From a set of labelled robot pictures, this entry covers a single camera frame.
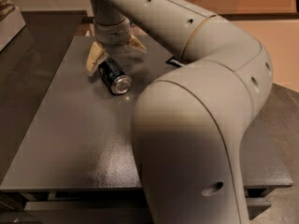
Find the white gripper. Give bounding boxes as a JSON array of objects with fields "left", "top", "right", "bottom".
[{"left": 86, "top": 18, "right": 148, "bottom": 77}]

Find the blue pepsi can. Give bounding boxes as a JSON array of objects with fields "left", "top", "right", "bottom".
[{"left": 98, "top": 58, "right": 132, "bottom": 95}]

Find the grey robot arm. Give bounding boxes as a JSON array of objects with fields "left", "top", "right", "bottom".
[{"left": 100, "top": 0, "right": 273, "bottom": 224}]

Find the dark blue snack packet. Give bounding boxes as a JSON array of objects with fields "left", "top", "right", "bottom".
[{"left": 166, "top": 57, "right": 184, "bottom": 67}]

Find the white box with items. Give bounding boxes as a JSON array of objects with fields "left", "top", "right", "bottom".
[{"left": 0, "top": 0, "right": 25, "bottom": 51}]

